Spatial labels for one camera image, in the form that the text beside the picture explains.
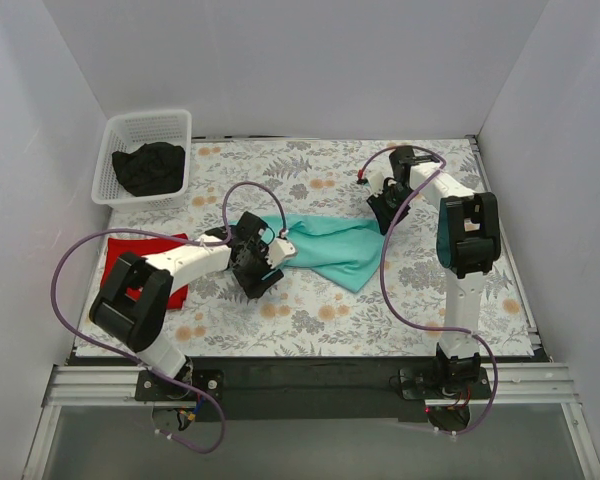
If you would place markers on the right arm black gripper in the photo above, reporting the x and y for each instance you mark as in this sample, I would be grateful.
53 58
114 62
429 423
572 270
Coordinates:
387 209

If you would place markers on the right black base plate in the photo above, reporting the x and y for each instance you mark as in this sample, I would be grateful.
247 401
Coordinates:
421 382

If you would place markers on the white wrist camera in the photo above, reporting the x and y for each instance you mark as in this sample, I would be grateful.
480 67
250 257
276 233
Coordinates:
279 251
374 181

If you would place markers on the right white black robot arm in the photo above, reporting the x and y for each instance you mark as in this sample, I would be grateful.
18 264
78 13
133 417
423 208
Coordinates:
468 243

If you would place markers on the aluminium frame rail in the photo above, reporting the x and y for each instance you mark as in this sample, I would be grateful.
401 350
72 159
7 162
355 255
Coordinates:
509 383

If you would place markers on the floral patterned table cloth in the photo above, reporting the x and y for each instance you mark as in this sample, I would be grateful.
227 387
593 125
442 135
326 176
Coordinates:
396 313

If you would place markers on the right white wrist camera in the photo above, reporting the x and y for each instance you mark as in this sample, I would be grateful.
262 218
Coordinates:
374 181

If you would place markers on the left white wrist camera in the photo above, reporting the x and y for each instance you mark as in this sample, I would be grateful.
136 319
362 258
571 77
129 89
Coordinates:
279 251

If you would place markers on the black crumpled t shirt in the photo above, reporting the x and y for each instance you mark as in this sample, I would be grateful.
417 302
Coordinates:
153 169

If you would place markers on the teal t shirt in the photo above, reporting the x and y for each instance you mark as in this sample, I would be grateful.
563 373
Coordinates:
345 251

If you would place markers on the white plastic basket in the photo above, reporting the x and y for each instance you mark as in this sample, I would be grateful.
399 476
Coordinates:
127 133

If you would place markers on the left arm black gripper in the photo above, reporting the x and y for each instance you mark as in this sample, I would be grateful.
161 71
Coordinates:
259 279

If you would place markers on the red folded t shirt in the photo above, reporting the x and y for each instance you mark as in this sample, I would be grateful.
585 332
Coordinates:
117 247

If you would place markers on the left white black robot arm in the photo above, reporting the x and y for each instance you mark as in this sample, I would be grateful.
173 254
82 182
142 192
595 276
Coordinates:
132 303

